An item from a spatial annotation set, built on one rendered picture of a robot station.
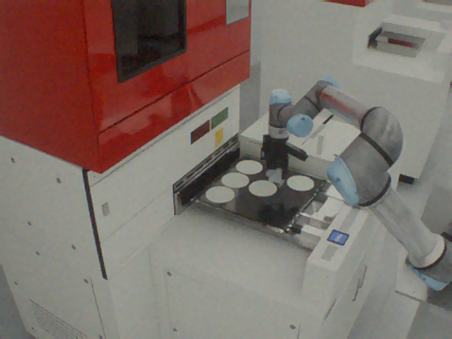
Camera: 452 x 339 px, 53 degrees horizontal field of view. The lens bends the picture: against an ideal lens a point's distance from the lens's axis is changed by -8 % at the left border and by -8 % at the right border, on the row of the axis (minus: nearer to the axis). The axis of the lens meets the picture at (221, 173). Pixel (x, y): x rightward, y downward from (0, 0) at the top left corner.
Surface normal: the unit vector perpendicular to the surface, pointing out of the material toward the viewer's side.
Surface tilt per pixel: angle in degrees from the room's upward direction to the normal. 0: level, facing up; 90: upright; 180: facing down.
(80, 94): 90
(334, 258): 0
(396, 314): 0
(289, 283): 0
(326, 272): 90
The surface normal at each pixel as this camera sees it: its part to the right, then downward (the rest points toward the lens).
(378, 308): 0.00, -0.85
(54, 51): -0.52, 0.46
